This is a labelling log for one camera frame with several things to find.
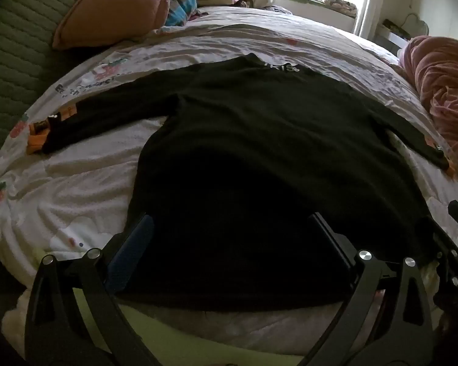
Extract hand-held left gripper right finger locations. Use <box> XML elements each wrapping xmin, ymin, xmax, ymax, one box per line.
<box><xmin>307</xmin><ymin>211</ymin><xmax>438</xmax><ymax>366</ymax></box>

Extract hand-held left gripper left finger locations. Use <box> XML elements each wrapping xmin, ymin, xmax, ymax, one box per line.
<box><xmin>25</xmin><ymin>213</ymin><xmax>161</xmax><ymax>366</ymax></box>

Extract black sweater with orange cuffs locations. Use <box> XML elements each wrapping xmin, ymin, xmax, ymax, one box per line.
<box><xmin>42</xmin><ymin>55</ymin><xmax>449</xmax><ymax>311</ymax></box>

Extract clothes on window sill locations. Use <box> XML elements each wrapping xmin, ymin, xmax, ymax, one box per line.
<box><xmin>282</xmin><ymin>0</ymin><xmax>357</xmax><ymax>18</ymax></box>

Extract printed white bed sheet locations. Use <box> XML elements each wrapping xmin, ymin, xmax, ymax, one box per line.
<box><xmin>0</xmin><ymin>5</ymin><xmax>458</xmax><ymax>351</ymax></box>

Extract yellow-green blanket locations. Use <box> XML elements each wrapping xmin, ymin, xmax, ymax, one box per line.
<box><xmin>2</xmin><ymin>248</ymin><xmax>386</xmax><ymax>366</ymax></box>

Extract pink blanket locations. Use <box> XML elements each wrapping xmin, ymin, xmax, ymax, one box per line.
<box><xmin>399</xmin><ymin>35</ymin><xmax>458</xmax><ymax>172</ymax></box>

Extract white shelf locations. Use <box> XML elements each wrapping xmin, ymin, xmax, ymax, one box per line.
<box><xmin>374</xmin><ymin>18</ymin><xmax>411</xmax><ymax>59</ymax></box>

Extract green quilted headboard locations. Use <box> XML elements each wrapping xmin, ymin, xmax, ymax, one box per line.
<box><xmin>0</xmin><ymin>0</ymin><xmax>111</xmax><ymax>176</ymax></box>

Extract pink pillow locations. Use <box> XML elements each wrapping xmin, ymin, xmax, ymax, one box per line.
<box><xmin>53</xmin><ymin>0</ymin><xmax>189</xmax><ymax>50</ymax></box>

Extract blue striped cloth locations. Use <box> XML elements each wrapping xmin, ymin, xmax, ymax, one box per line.
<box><xmin>164</xmin><ymin>0</ymin><xmax>198</xmax><ymax>27</ymax></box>

